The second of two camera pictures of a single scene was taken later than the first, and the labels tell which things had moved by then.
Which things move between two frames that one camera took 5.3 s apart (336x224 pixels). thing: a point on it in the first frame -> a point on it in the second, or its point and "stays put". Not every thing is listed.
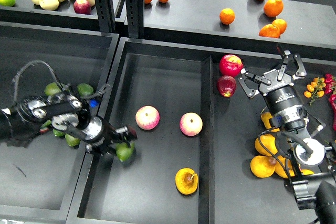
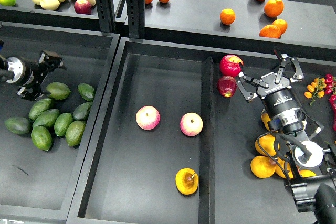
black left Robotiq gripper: (96, 129) -> (30, 74)
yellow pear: (186, 181) stays put
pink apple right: (191, 124) stays put
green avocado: (123, 151) -> (58, 91)
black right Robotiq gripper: (282, 100) stays put
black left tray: (40, 181) stays put
